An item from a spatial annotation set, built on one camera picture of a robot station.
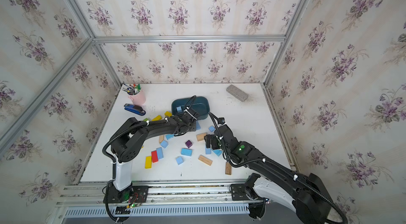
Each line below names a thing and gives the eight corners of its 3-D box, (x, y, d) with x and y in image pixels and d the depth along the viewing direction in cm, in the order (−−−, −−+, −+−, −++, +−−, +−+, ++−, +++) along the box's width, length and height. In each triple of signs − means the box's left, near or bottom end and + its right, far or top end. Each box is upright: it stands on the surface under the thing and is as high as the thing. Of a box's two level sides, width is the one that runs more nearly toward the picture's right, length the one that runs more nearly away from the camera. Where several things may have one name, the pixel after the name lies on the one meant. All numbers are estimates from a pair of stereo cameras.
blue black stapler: (124, 110, 107) (121, 106, 103) (127, 106, 109) (125, 102, 106) (143, 116, 104) (141, 112, 101) (146, 111, 106) (145, 107, 103)
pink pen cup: (132, 106, 109) (125, 94, 100) (135, 98, 114) (129, 86, 105) (143, 106, 109) (138, 95, 100) (146, 98, 114) (141, 86, 105)
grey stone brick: (225, 91, 118) (225, 88, 116) (230, 86, 122) (231, 83, 119) (243, 103, 111) (244, 100, 109) (248, 97, 114) (249, 95, 112)
